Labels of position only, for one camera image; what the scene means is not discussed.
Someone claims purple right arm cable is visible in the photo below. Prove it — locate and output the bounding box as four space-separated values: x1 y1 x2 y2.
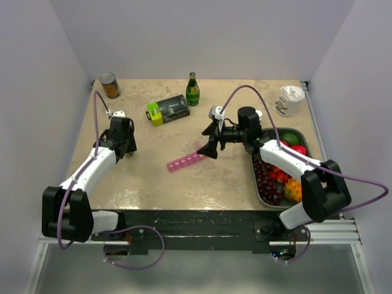
220 85 390 264

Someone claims green apple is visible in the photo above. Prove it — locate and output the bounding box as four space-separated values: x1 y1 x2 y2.
280 132 301 146

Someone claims grey fruit tray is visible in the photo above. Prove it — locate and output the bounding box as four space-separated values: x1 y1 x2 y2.
251 127 312 210

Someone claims dark red grapes bunch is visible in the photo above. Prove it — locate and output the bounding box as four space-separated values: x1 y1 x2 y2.
252 157 283 206

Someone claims green glass bottle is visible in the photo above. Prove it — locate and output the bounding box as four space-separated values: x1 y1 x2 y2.
186 72 200 106

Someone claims black green razor box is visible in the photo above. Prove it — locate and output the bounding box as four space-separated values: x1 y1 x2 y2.
146 95 190 126

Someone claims pink weekly pill organizer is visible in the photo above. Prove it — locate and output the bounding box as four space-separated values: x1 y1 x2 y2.
166 140 207 173

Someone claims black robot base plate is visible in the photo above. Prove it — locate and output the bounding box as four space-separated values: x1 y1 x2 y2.
92 210 307 255

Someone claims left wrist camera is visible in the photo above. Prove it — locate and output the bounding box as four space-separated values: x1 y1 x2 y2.
110 110 126 120

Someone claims yellow dragon fruit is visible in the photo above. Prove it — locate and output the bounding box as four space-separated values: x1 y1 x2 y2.
284 178 302 203

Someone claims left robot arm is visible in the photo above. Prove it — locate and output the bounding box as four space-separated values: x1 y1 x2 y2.
42 110 137 243

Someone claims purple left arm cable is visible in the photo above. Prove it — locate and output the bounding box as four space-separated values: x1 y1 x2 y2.
56 90 111 251

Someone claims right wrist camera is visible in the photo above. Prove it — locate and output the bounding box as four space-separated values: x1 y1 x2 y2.
208 105 225 122

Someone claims white supplement bottle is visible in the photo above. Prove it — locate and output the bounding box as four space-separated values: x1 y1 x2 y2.
255 110 263 122

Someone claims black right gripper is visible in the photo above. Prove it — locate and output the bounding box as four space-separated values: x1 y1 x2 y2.
197 120 247 159

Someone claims aluminium frame rail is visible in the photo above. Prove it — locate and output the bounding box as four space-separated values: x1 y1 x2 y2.
301 81 361 244

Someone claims orange labelled tin can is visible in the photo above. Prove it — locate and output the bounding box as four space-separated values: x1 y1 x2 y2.
99 72 121 99

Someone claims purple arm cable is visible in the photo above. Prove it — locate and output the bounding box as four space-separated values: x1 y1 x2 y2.
56 90 111 251
220 85 390 264

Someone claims red apple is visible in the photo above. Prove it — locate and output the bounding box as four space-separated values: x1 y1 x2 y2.
290 145 307 156

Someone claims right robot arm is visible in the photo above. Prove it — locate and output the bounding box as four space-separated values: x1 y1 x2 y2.
197 106 352 241

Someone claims white paper bag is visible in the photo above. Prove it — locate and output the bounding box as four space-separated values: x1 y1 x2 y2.
274 85 305 117

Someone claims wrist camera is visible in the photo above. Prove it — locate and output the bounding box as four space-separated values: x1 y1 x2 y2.
110 110 126 120
208 105 225 122

